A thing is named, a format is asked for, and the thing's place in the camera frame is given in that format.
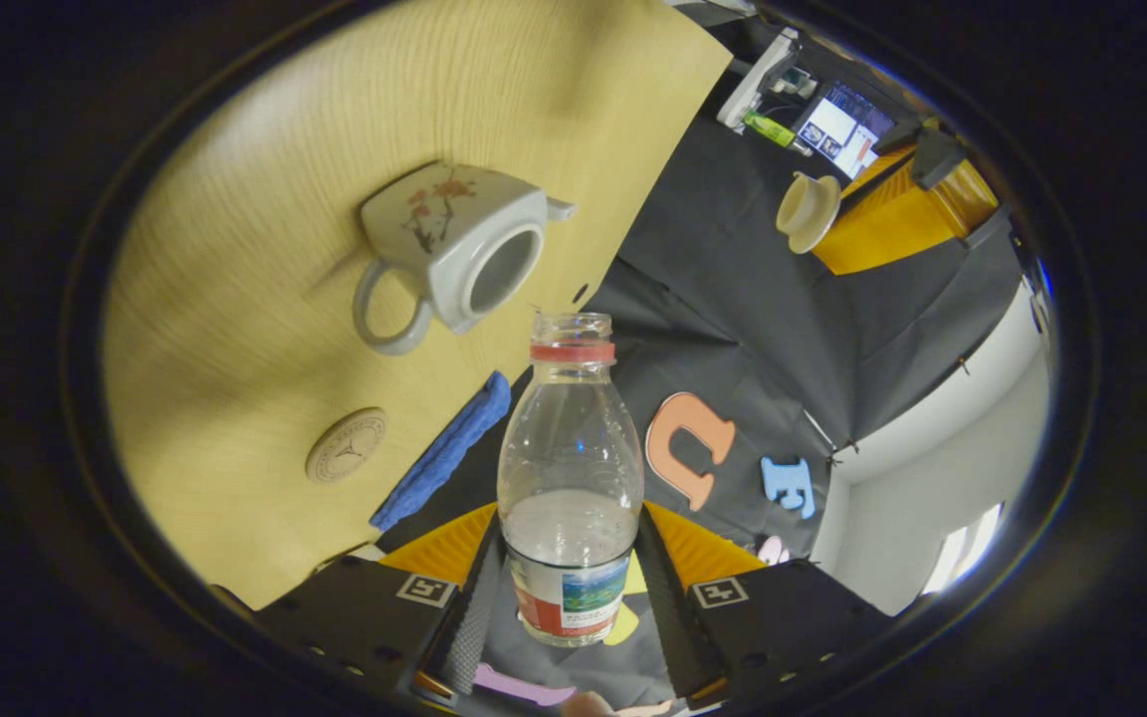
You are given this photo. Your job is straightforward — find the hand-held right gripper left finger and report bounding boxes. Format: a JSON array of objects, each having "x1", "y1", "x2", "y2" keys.
[{"x1": 253, "y1": 501, "x2": 507, "y2": 703}]

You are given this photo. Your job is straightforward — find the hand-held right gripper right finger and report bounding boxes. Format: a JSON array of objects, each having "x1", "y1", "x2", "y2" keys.
[{"x1": 631, "y1": 501, "x2": 895, "y2": 708}]

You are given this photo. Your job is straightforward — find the clear plastic water bottle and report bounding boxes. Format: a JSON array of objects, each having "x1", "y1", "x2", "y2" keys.
[{"x1": 496, "y1": 311, "x2": 646, "y2": 649}]

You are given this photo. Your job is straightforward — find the round wooden coaster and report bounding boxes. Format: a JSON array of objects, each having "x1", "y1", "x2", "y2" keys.
[{"x1": 305, "y1": 406, "x2": 389, "y2": 486}]

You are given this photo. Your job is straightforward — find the white floral teacup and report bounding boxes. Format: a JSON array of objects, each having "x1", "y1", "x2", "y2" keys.
[{"x1": 351, "y1": 161, "x2": 578, "y2": 358}]

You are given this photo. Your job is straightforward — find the green drink bottle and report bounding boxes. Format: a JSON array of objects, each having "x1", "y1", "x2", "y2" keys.
[{"x1": 742, "y1": 110, "x2": 800, "y2": 151}]

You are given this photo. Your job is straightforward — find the computer monitor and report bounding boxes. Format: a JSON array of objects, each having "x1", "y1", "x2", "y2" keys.
[{"x1": 794, "y1": 81, "x2": 896, "y2": 181}]

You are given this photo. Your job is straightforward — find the blue folded towel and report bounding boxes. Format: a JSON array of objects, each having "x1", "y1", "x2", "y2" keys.
[{"x1": 368, "y1": 370, "x2": 514, "y2": 534}]

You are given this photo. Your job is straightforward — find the ceiling light panel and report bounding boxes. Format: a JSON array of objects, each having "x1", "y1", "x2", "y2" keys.
[{"x1": 921, "y1": 502, "x2": 1006, "y2": 598}]

